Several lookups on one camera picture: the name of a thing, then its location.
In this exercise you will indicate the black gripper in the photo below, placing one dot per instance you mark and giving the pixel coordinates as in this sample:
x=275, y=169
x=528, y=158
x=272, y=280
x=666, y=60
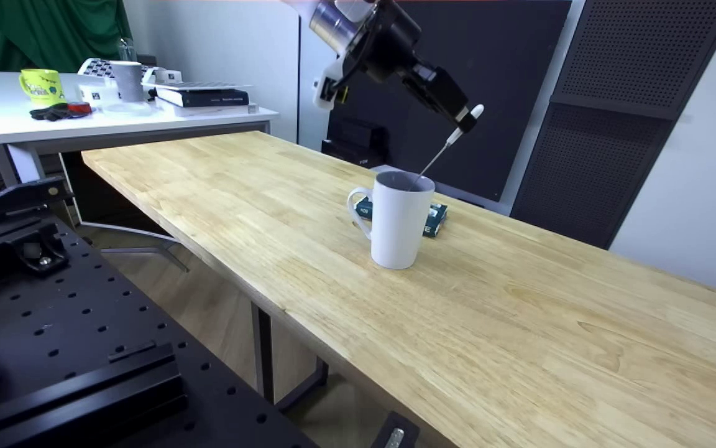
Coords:
x=386, y=41

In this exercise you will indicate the black perforated panel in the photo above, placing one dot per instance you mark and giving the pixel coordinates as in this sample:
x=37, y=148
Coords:
x=621, y=125

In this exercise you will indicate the white side table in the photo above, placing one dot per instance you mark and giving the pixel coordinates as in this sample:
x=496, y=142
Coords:
x=10, y=125

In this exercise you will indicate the green curtain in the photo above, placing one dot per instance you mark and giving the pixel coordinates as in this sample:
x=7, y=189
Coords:
x=36, y=29

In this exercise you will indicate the grey white mug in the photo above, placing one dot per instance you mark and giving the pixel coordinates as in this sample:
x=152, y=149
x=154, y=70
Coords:
x=129, y=81

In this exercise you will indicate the red black hand tool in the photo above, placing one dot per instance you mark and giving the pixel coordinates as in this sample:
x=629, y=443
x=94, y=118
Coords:
x=61, y=110

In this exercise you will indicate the large dark flat panel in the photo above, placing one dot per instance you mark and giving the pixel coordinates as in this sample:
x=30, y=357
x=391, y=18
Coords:
x=497, y=101

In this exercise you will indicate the black metal rail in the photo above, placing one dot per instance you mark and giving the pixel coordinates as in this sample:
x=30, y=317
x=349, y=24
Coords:
x=68, y=400

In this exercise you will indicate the small white object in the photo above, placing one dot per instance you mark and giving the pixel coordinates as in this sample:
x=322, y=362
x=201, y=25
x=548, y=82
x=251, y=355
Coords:
x=163, y=76

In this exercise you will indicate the black metal table leg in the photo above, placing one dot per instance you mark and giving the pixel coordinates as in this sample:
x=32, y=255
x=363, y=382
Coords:
x=265, y=350

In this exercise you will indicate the yellow green cup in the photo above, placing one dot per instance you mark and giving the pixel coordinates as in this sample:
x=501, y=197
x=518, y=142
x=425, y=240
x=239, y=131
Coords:
x=40, y=86

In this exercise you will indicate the small checkered cube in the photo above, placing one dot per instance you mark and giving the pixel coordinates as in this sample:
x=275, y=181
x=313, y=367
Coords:
x=92, y=67

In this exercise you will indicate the small black bracket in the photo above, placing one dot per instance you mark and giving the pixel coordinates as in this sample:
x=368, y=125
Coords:
x=40, y=255

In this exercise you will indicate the white ceramic mug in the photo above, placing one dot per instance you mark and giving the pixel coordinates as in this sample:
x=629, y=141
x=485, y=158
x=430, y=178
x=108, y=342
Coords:
x=399, y=225

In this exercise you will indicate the black perforated breadboard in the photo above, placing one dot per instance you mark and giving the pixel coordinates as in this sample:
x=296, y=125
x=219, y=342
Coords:
x=68, y=331

